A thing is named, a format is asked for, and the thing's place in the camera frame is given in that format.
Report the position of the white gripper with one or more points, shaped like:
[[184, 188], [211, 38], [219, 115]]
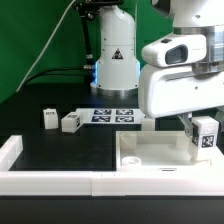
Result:
[[178, 91]]

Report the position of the white square tabletop tray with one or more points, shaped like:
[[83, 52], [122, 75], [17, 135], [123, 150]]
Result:
[[145, 151]]

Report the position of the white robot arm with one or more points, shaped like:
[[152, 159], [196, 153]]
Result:
[[118, 71]]

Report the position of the white base tag plate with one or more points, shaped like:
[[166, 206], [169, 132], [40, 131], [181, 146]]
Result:
[[111, 116]]

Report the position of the white U-shaped fence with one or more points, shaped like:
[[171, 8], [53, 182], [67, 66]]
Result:
[[203, 181]]

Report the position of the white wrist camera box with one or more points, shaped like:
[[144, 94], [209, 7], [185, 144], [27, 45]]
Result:
[[173, 50]]

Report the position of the black camera stand pole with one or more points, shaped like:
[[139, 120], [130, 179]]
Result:
[[88, 10]]

